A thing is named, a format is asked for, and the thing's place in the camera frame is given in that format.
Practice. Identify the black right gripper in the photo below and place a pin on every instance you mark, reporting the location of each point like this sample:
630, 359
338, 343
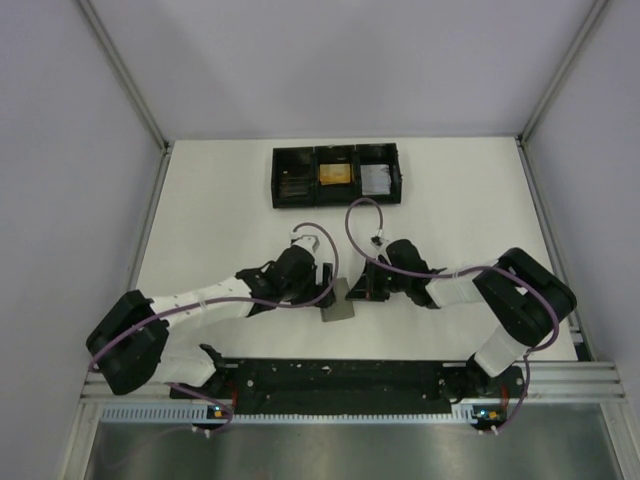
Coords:
370, 279

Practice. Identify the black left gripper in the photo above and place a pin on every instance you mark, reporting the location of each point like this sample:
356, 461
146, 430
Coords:
326, 284

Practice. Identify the grey card holder wallet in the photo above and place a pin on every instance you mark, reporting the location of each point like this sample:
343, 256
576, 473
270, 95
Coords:
341, 308

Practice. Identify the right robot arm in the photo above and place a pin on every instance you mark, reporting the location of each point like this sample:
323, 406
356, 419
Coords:
528, 301

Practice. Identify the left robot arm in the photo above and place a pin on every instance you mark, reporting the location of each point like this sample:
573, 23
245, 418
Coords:
159, 339

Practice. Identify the dark cards in bin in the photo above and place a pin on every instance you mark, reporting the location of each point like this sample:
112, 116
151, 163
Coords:
293, 184

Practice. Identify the silver cards in bin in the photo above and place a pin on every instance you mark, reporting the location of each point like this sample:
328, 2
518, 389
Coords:
376, 179

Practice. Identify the gold cards in bin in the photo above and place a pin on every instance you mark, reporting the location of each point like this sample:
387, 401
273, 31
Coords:
335, 174

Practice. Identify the black middle storage bin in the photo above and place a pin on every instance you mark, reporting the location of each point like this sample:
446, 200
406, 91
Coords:
335, 195

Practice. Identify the black right storage bin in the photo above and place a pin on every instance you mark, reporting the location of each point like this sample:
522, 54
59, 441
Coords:
382, 153

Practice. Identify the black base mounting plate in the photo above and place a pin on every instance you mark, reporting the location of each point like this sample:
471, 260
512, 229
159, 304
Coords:
356, 387

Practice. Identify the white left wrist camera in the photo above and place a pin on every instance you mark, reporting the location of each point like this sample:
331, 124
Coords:
308, 242

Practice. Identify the grey slotted cable duct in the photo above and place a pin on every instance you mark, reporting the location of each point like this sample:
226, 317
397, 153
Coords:
138, 413

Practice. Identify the aluminium front frame rail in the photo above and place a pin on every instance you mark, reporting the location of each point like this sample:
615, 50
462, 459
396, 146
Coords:
550, 383

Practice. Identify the aluminium right frame post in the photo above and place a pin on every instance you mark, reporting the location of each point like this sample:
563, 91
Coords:
588, 28

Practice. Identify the aluminium frame post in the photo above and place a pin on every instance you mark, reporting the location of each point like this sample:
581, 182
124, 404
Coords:
588, 28
115, 61

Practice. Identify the aluminium left frame post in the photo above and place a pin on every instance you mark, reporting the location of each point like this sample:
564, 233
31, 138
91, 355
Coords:
115, 61

